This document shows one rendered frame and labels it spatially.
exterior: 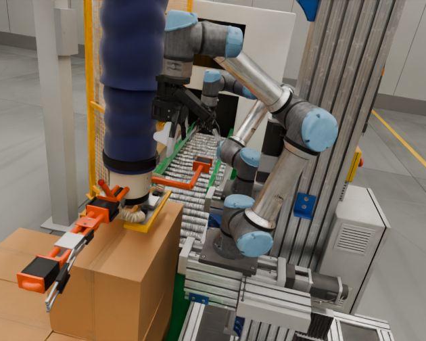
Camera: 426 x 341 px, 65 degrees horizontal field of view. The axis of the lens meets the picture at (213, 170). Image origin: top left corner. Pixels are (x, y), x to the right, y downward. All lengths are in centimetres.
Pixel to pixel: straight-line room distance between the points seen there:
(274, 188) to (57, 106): 205
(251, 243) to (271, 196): 17
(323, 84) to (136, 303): 107
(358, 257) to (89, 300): 109
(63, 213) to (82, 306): 173
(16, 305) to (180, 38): 147
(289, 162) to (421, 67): 1018
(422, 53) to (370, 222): 980
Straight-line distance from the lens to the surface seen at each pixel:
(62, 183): 305
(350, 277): 158
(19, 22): 1333
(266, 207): 111
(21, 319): 185
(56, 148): 294
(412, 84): 1117
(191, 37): 86
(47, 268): 104
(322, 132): 103
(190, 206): 256
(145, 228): 139
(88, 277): 144
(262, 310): 133
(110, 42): 126
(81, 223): 121
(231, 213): 123
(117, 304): 147
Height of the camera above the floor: 188
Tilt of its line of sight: 25 degrees down
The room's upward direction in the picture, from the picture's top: 8 degrees clockwise
